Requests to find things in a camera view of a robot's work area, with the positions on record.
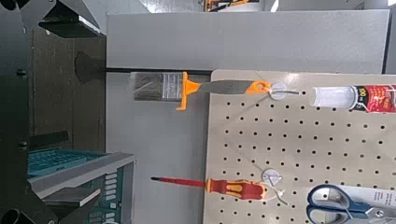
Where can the red yellow screwdriver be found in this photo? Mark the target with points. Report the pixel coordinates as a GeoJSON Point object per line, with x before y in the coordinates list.
{"type": "Point", "coordinates": [236, 188]}

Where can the blue scissors on white card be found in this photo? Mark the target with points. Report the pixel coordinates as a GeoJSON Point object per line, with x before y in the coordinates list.
{"type": "Point", "coordinates": [342, 205]}

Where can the cream pegboard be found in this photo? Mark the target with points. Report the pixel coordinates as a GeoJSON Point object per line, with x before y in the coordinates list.
{"type": "Point", "coordinates": [311, 140]}

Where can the teal grey crate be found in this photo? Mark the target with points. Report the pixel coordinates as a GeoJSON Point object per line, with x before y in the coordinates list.
{"type": "Point", "coordinates": [56, 158]}

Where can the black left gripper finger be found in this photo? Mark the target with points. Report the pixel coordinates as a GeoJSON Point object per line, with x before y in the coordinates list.
{"type": "Point", "coordinates": [68, 26]}
{"type": "Point", "coordinates": [68, 200]}

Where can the red white caulk tube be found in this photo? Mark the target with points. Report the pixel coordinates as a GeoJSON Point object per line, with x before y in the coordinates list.
{"type": "Point", "coordinates": [373, 99]}

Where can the white zip tie loop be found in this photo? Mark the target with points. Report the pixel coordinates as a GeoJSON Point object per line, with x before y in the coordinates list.
{"type": "Point", "coordinates": [281, 193]}

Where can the black base platform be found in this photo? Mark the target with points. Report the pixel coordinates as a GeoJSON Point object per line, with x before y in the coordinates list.
{"type": "Point", "coordinates": [53, 99]}

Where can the white pegboard hook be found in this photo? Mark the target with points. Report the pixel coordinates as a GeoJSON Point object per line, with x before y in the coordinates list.
{"type": "Point", "coordinates": [278, 90]}
{"type": "Point", "coordinates": [271, 175]}

